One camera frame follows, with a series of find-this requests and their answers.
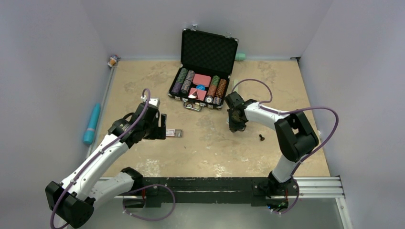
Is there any red white staple box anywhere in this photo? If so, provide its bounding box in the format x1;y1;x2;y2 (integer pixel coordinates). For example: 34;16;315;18
166;129;183;137

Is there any green stapler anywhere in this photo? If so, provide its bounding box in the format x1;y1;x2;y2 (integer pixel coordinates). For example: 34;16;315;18
233;79;239;92

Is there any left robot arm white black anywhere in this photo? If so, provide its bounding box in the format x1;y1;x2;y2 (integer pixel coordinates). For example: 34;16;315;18
45;98;167;229

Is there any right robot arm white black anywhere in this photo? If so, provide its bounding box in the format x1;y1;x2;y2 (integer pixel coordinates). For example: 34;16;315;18
225;92;319;194

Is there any blue dealer button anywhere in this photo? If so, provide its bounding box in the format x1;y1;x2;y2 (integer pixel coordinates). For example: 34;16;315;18
195;84;206;91

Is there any pink card deck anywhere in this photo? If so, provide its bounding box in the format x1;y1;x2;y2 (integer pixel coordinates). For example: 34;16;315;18
192;74;212;87

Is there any mint green cylinder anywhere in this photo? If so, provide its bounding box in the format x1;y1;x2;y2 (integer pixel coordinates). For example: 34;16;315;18
234;53;246;62

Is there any teal cylinder tool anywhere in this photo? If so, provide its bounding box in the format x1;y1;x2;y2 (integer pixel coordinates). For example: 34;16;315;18
83;103;101;146

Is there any black poker chip case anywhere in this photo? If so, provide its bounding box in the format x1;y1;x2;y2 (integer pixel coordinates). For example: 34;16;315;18
168;28;239;110

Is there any small orange bottle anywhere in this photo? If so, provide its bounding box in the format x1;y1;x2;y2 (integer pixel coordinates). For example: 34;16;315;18
107;55;119;68

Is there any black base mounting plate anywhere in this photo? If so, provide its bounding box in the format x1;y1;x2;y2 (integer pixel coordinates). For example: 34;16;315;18
125;177;299;208

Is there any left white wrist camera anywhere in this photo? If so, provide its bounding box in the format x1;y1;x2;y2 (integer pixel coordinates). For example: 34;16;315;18
141;95;160;108

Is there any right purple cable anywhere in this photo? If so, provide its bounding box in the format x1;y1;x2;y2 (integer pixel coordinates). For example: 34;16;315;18
231;79;339;216

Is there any aluminium frame rail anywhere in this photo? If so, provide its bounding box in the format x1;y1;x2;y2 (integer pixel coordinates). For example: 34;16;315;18
85;62;350;229

